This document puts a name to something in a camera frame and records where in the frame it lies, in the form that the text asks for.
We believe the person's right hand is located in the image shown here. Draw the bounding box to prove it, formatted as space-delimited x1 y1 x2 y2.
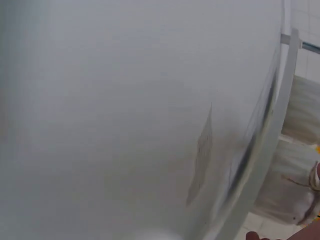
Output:
245 224 320 240

